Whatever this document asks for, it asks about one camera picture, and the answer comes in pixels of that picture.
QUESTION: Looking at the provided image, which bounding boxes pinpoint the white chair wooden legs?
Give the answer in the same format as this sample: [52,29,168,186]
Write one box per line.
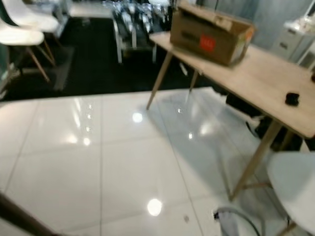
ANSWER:
[0,21,52,83]
[267,151,315,236]
[2,0,61,50]

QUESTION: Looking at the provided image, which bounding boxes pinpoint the shiny metal rack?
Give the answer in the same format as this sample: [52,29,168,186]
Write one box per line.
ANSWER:
[111,0,178,64]

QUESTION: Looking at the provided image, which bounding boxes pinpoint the light wooden table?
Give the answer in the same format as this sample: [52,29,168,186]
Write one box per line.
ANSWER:
[146,31,315,202]

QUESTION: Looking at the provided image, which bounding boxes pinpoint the black bag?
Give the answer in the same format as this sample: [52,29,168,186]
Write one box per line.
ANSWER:
[225,92,304,151]

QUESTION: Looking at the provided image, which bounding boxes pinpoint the dark brown slanted pole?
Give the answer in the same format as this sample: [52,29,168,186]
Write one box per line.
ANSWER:
[0,193,53,236]

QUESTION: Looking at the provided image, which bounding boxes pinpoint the brown cardboard box red label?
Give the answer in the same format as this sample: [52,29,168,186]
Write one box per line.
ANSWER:
[170,1,257,67]

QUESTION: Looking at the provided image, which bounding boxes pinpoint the grey drawer cabinet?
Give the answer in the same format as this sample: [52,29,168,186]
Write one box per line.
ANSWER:
[271,20,315,65]

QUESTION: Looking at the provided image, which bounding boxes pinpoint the small black object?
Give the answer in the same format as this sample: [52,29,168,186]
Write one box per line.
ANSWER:
[285,92,301,107]

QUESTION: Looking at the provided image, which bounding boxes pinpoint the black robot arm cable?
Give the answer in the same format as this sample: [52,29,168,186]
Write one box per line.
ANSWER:
[230,208,262,236]

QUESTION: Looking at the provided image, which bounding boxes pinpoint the dark carpet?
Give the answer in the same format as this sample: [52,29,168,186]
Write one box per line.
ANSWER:
[2,16,227,102]

